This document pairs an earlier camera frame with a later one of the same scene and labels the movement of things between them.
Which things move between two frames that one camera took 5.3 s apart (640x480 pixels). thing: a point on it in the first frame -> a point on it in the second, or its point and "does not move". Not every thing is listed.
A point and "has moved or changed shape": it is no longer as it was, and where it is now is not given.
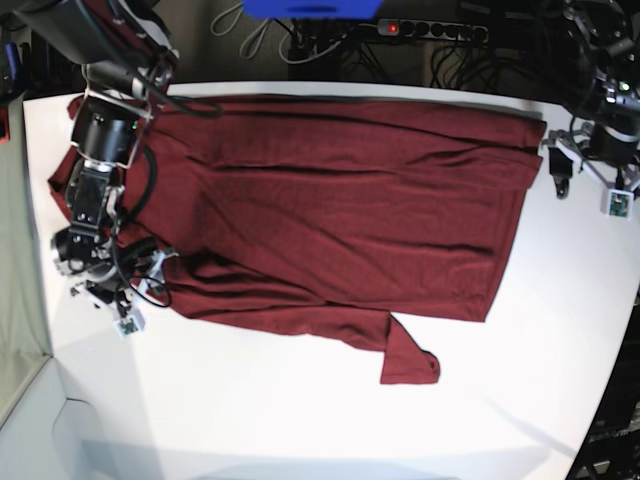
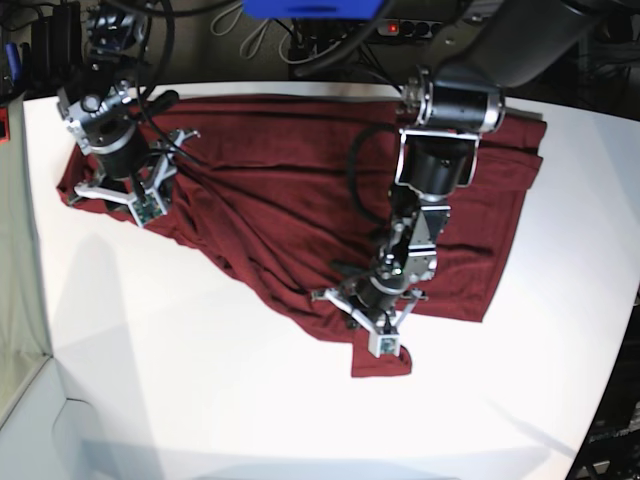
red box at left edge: [4, 125] does not move
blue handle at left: [13, 59] does not move
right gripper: [617, 199] -> [380, 312]
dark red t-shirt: [323, 220] has moved or changed shape
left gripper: [123, 286] -> [136, 175]
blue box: [312, 9] does not move
